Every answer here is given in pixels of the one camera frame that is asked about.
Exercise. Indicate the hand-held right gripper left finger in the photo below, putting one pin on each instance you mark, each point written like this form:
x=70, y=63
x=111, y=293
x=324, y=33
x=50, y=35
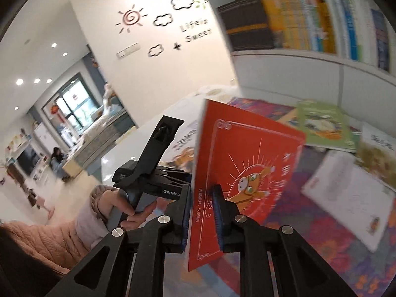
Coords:
x=176, y=229

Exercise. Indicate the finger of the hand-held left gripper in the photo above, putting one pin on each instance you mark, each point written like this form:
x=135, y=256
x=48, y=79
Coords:
x=173, y=174

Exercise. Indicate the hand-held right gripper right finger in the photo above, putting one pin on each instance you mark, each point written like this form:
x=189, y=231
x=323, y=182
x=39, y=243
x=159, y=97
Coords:
x=217, y=216

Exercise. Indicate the red orange book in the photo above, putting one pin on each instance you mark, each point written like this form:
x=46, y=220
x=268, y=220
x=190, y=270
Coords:
x=247, y=148

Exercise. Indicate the yellow illustrated book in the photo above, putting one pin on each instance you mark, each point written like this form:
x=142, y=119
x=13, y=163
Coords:
x=286, y=116

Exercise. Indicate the white book dark robed figure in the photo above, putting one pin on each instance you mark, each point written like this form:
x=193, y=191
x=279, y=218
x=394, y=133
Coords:
x=343, y=191

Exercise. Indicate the light green illustrated book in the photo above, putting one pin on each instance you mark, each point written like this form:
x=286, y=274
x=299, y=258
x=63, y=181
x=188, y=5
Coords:
x=324, y=123

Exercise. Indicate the pale blue book green meadow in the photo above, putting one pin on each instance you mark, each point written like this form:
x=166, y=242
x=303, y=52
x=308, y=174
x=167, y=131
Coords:
x=379, y=157

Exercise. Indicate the person's left forearm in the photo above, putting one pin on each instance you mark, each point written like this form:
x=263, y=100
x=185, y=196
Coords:
x=46, y=241

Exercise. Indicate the row of black and yellow books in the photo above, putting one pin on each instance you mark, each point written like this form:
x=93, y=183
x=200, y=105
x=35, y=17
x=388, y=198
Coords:
x=278, y=21

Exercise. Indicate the person's left hand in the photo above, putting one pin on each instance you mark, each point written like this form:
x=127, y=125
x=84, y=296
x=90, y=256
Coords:
x=123, y=216

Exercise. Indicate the grey sofa bed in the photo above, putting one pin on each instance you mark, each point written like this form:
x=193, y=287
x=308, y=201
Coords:
x=102, y=130

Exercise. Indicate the white washing machine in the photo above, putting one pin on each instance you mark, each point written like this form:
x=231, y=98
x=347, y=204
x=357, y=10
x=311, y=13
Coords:
x=68, y=135

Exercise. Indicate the white plush toy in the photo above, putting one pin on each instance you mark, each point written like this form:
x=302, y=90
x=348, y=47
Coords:
x=108, y=94

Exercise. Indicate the floral blanket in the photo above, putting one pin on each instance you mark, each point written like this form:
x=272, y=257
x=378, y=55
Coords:
x=309, y=253

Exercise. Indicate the dark framed window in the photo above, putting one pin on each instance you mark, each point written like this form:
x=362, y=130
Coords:
x=74, y=105

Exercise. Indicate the white fridge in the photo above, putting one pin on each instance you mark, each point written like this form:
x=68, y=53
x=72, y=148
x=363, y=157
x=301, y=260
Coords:
x=41, y=133

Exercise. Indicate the red lantern decoration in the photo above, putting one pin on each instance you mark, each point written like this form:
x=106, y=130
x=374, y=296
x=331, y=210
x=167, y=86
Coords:
x=54, y=110

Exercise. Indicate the black television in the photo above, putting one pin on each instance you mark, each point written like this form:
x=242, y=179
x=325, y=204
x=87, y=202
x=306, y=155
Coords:
x=26, y=161

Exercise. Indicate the white bookshelf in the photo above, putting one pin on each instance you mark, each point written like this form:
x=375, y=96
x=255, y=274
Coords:
x=278, y=74

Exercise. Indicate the group of ceiling spotlights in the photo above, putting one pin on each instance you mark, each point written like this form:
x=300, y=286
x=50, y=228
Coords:
x=36, y=80

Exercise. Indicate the person's dark hair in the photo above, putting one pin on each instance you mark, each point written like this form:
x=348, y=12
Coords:
x=18, y=272

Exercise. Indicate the small black cloud wall decal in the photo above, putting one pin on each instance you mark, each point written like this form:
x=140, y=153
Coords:
x=155, y=50

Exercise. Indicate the black bird wall decal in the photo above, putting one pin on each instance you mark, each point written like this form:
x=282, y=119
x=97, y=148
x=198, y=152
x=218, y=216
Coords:
x=177, y=47

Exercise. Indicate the white wall switch panel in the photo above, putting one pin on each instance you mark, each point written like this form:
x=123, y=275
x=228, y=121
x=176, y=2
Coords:
x=128, y=51

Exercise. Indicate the black lettering wall decal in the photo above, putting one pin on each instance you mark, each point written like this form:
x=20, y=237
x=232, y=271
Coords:
x=198, y=31

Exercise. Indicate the medium black cloud wall decal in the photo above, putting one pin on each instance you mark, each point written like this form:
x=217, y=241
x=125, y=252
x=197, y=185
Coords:
x=162, y=20

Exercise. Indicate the red sun wall decal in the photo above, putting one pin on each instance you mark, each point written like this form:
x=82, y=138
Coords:
x=131, y=17

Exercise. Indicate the large black cloud wall decal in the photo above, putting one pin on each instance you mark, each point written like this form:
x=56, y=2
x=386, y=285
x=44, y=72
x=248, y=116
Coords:
x=183, y=2

